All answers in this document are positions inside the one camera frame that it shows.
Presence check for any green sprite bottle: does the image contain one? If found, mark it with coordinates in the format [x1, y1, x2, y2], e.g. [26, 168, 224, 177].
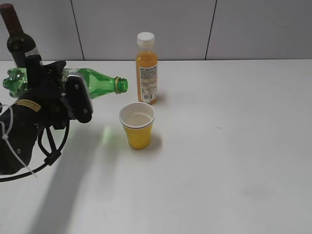
[2, 68, 128, 99]

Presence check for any black left camera cable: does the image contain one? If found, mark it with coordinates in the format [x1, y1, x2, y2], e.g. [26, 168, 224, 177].
[0, 119, 71, 183]

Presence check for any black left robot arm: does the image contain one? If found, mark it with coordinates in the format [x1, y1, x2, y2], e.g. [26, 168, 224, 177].
[0, 55, 70, 175]

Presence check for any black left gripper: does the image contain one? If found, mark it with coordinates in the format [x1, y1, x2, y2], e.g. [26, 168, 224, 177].
[14, 55, 71, 130]

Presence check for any yellow paper cup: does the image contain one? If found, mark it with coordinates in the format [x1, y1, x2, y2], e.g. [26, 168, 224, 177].
[119, 102, 155, 150]

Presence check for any orange juice bottle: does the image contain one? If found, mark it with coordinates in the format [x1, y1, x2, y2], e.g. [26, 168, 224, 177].
[136, 32, 158, 105]

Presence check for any dark red wine bottle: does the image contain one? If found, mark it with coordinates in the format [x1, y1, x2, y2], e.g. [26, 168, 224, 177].
[0, 3, 39, 68]

